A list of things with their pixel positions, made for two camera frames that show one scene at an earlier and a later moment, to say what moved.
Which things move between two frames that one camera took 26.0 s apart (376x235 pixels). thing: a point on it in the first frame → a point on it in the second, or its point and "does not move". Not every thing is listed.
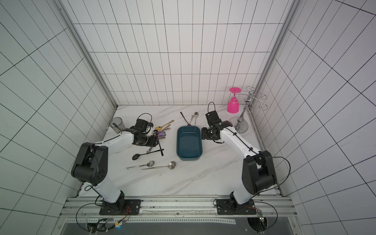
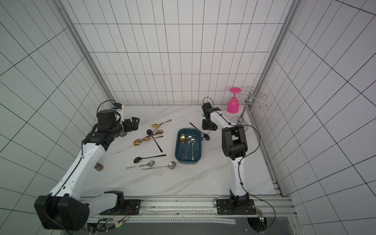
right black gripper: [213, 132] → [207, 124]
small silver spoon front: [150, 164] does not move
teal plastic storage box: [189, 143] does not move
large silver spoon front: [171, 165] does not move
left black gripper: [152, 143] → [135, 125]
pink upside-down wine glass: [233, 105] does not move
